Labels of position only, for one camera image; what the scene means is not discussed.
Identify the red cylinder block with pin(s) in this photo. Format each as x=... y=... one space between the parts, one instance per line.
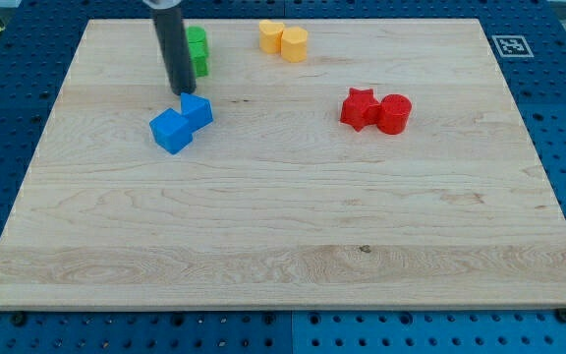
x=394 y=112

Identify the green cylinder block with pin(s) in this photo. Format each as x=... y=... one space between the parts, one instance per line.
x=197 y=41

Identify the yellow rounded block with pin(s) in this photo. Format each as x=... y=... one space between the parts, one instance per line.
x=294 y=44

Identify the yellow heart block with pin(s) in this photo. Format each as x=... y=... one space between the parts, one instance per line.
x=270 y=34

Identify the green cube block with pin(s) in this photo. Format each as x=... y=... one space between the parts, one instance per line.
x=200 y=61

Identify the white fiducial marker tag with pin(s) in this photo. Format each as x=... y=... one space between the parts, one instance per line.
x=512 y=46

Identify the blue cube block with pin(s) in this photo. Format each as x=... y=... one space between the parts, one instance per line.
x=171 y=131

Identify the light wooden board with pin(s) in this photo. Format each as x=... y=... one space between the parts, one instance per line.
x=277 y=205

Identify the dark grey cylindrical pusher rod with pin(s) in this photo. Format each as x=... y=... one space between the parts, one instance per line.
x=167 y=17

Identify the red star block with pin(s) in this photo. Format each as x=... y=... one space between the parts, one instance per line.
x=360 y=108

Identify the blue triangular prism block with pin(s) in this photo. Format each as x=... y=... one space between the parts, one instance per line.
x=197 y=110

